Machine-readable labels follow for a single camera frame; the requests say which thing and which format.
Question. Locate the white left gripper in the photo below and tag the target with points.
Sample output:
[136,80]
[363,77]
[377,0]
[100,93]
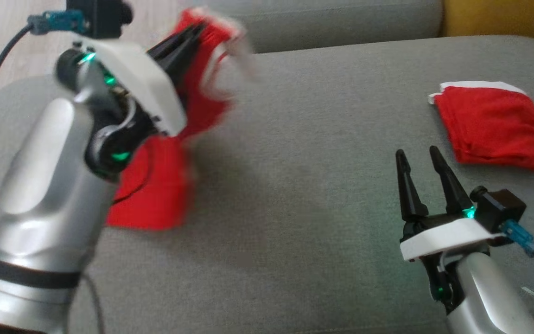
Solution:
[146,79]

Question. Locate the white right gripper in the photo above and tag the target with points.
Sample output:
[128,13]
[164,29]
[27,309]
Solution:
[448,239]

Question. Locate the red jersey with grey print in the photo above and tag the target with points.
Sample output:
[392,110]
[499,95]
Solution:
[494,125]

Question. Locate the red garment with white trim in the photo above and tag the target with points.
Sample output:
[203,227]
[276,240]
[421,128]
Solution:
[155,195]

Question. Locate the grey sofa back cushion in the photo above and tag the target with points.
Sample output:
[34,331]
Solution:
[341,23]

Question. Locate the yellow cushion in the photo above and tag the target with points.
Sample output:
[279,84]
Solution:
[503,18]

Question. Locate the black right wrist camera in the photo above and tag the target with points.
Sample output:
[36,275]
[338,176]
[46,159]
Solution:
[501,208]

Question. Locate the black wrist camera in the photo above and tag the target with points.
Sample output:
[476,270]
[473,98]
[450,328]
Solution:
[100,18]
[501,208]

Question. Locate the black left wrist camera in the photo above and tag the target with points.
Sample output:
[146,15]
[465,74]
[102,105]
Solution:
[100,18]

